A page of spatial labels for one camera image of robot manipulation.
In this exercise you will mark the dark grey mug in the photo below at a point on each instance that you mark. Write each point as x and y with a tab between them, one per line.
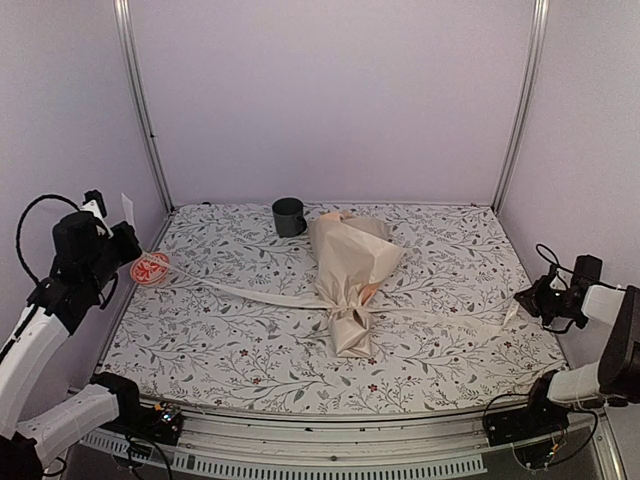
288	214

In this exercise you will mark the floral tablecloth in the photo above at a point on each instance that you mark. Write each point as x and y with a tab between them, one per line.
447	335

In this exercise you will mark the red white patterned bowl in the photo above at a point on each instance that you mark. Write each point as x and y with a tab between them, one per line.
150	269

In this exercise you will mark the peach wrapping paper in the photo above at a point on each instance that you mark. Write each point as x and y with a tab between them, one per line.
354	257

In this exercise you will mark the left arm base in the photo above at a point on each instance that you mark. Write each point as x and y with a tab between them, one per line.
162	423

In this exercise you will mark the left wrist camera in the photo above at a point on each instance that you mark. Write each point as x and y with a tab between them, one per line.
80	236

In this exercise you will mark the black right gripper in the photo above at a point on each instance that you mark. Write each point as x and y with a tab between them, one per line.
532	299

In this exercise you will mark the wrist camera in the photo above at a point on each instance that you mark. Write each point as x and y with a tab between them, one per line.
80	236
586	272

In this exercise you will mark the front aluminium rail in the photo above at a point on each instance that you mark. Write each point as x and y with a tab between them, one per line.
219	443

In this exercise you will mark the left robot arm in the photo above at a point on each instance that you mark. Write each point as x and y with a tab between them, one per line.
53	313

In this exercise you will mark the left aluminium frame post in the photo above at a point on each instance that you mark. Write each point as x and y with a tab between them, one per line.
133	72

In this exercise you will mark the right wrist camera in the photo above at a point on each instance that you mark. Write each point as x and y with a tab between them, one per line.
586	272

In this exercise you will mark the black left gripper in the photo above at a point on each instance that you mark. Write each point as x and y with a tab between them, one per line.
127	233

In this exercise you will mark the cream ribbon bow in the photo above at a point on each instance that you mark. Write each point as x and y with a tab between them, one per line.
307	302

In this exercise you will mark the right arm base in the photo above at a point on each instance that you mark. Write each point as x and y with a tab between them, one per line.
540	424

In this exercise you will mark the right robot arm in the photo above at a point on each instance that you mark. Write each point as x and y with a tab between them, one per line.
615	376

